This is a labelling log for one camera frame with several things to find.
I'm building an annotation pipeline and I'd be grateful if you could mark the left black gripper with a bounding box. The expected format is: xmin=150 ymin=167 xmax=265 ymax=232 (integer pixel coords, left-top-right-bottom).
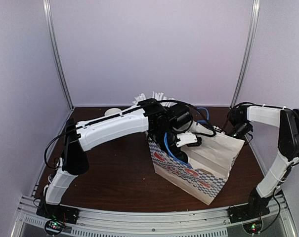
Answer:
xmin=154 ymin=128 xmax=184 ymax=169

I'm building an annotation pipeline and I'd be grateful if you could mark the checkered paper takeout bag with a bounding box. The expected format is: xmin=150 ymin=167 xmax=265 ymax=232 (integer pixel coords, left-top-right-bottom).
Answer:
xmin=148 ymin=121 xmax=245 ymax=205

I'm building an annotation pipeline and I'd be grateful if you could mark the stack of paper cups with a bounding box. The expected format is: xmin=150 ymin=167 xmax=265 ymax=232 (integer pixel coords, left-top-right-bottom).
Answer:
xmin=104 ymin=108 xmax=122 ymax=116

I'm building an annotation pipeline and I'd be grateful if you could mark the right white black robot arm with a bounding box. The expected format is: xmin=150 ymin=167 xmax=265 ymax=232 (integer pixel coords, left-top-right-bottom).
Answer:
xmin=226 ymin=102 xmax=299 ymax=218

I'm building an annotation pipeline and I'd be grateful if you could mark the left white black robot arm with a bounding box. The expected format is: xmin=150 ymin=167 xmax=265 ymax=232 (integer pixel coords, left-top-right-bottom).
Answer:
xmin=42 ymin=98 xmax=193 ymax=219

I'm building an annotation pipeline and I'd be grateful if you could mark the bundle of wrapped white straws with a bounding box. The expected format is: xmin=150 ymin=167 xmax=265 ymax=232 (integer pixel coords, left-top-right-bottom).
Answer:
xmin=134 ymin=91 xmax=172 ymax=103

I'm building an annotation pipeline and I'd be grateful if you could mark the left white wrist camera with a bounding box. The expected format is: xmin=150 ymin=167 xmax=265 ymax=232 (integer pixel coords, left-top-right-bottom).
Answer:
xmin=176 ymin=132 xmax=202 ymax=147

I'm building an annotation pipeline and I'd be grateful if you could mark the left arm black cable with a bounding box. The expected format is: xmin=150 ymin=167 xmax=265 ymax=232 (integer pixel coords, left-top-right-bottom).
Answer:
xmin=44 ymin=100 xmax=217 ymax=170

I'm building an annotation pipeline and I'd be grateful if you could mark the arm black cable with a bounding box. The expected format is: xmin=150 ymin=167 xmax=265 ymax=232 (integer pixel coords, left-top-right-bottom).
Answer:
xmin=44 ymin=100 xmax=217 ymax=170
xmin=222 ymin=116 xmax=254 ymax=146

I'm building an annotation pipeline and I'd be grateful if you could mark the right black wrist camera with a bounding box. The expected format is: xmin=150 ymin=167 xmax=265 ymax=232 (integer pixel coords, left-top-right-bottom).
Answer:
xmin=213 ymin=125 xmax=226 ymax=134

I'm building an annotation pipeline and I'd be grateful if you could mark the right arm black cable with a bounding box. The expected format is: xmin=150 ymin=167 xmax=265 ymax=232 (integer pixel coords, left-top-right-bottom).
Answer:
xmin=222 ymin=116 xmax=254 ymax=146

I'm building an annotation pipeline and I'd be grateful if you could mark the aluminium front frame rail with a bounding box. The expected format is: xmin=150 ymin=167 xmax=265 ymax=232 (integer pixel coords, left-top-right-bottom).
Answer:
xmin=9 ymin=195 xmax=298 ymax=237

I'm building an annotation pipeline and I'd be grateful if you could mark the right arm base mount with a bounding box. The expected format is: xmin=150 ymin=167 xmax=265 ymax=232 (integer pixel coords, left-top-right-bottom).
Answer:
xmin=227 ymin=204 xmax=270 ymax=224

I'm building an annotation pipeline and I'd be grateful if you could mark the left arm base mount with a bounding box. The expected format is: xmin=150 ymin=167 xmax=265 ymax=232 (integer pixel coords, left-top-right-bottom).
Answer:
xmin=36 ymin=203 xmax=80 ymax=224

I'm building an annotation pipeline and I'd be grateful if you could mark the right aluminium corner post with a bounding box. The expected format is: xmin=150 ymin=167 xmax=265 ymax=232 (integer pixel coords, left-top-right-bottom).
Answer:
xmin=230 ymin=0 xmax=260 ymax=108

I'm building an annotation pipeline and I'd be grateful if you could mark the aluminium corner post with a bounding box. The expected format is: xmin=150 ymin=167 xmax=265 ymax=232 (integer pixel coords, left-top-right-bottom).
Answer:
xmin=230 ymin=0 xmax=260 ymax=108
xmin=43 ymin=0 xmax=74 ymax=110

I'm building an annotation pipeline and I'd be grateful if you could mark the left aluminium corner post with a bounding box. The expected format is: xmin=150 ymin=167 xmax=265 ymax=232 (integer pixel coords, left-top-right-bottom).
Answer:
xmin=43 ymin=0 xmax=74 ymax=110

